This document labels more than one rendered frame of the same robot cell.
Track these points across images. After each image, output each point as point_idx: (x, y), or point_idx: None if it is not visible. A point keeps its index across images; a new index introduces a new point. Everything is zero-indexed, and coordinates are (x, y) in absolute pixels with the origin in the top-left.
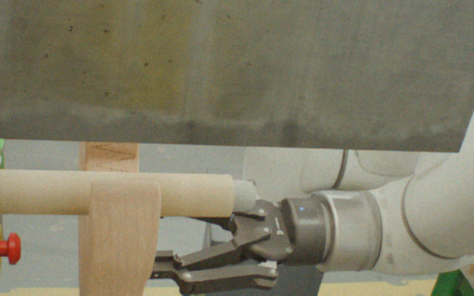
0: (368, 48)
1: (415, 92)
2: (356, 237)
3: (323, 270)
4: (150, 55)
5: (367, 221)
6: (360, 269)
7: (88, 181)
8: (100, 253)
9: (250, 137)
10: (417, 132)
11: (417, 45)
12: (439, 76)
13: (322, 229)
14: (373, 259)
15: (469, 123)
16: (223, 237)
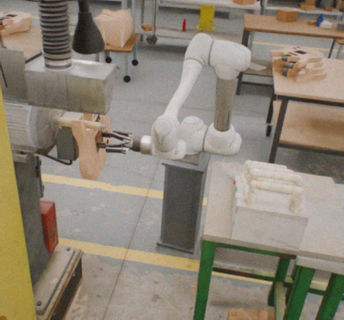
0: (87, 100)
1: (95, 106)
2: (146, 145)
3: (141, 153)
4: (62, 99)
5: (149, 142)
6: (149, 154)
7: None
8: (73, 131)
9: (76, 110)
10: (97, 111)
11: (93, 100)
12: (98, 104)
13: (138, 142)
14: (150, 151)
15: (105, 111)
16: (165, 162)
